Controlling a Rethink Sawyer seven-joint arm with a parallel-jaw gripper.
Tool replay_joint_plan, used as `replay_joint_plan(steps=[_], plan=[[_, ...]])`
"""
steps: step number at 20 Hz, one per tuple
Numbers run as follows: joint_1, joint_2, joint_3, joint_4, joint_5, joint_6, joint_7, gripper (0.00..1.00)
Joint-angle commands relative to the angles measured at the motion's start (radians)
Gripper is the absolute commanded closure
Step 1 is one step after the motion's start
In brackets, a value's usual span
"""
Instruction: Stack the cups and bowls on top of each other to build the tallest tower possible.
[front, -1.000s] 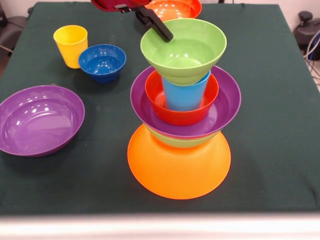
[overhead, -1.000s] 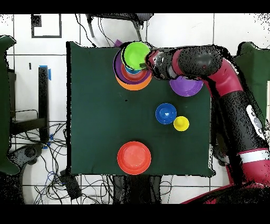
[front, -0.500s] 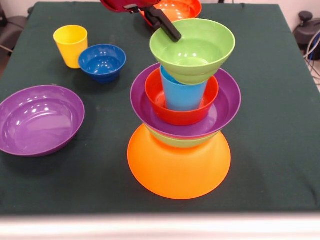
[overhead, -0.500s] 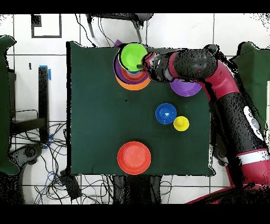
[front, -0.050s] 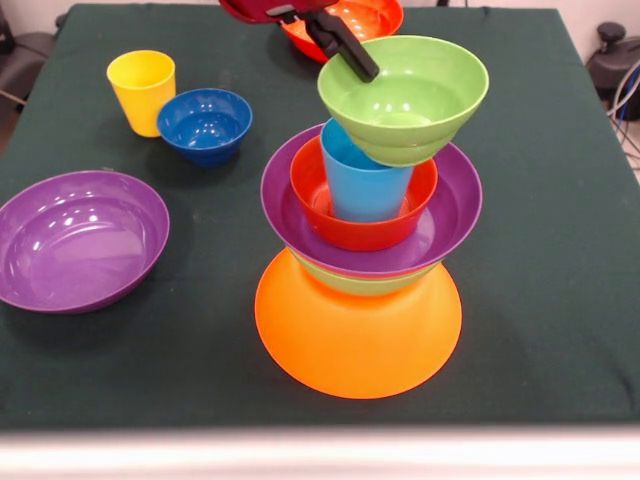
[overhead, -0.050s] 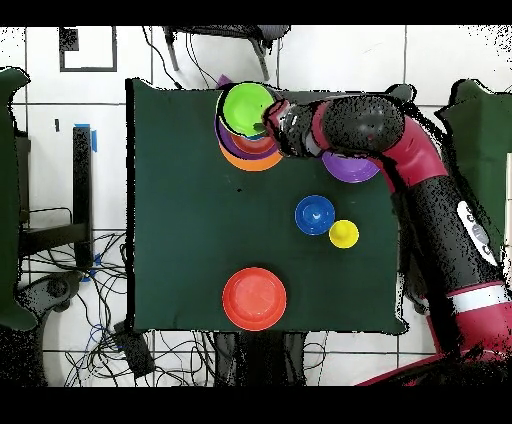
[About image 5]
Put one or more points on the dark green tablecloth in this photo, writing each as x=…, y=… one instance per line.
x=525, y=250

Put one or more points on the large green plastic bowl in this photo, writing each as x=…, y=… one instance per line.
x=360, y=286

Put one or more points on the blue plastic bowl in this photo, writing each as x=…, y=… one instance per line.
x=205, y=130

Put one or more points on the large orange plastic bowl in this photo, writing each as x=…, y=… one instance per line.
x=355, y=345

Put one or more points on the light blue plastic cup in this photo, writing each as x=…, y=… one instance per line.
x=365, y=190

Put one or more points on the large red plastic bowl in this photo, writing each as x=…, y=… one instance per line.
x=380, y=20

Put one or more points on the dark grey stand base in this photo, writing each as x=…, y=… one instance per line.
x=30, y=55
x=612, y=55

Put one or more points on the small red plastic bowl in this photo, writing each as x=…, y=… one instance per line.
x=360, y=232

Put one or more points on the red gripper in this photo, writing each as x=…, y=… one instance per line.
x=260, y=7

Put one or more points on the small green plastic bowl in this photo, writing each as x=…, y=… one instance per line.
x=415, y=110

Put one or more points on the yellow plastic cup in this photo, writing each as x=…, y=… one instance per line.
x=142, y=95

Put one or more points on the purple plastic bowl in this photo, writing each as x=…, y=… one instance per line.
x=455, y=200
x=80, y=240

